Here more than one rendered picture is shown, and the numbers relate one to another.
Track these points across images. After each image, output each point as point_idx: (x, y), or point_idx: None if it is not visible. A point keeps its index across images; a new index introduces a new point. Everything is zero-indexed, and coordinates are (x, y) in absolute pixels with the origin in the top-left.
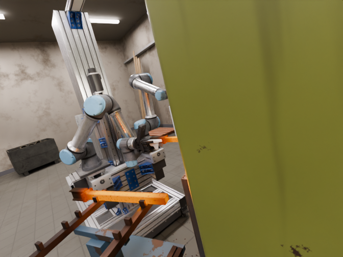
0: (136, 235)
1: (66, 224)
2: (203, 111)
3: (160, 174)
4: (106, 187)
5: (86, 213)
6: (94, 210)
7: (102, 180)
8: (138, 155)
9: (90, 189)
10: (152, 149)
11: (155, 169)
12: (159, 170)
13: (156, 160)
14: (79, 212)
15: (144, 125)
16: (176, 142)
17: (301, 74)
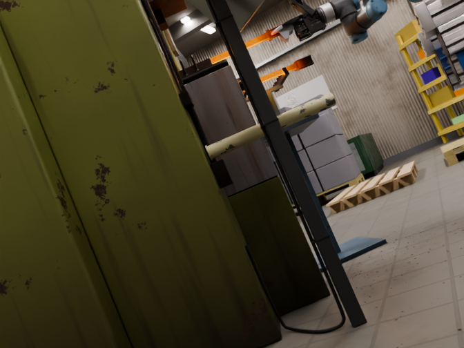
0: (304, 119)
1: (276, 79)
2: None
3: (453, 70)
4: (426, 54)
5: (279, 79)
6: (282, 79)
7: (419, 41)
8: (354, 26)
9: (293, 63)
10: (300, 36)
11: (445, 53)
12: (449, 59)
13: (424, 34)
14: (277, 76)
15: (290, 1)
16: (252, 46)
17: None
